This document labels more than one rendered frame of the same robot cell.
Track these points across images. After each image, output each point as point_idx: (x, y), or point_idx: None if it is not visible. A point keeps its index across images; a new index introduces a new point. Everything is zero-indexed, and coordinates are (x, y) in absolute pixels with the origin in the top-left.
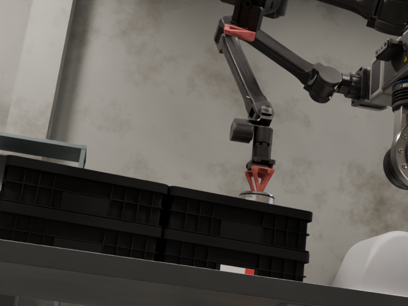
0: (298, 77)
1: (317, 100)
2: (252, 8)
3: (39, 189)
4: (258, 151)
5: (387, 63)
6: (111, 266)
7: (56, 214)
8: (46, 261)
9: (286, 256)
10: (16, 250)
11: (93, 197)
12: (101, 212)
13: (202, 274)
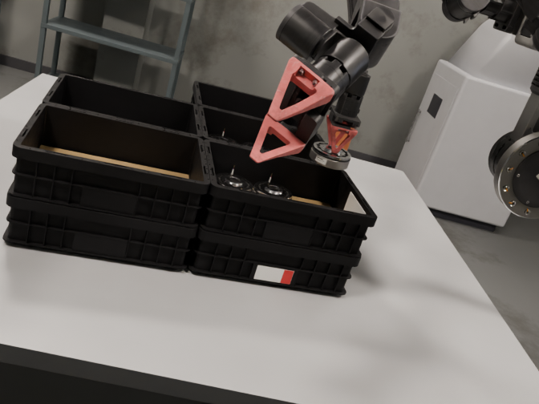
0: None
1: (448, 18)
2: (304, 116)
3: (54, 183)
4: (344, 104)
5: None
6: (94, 372)
7: (74, 212)
8: (22, 361)
9: (333, 261)
10: None
11: (119, 195)
12: (127, 211)
13: (193, 387)
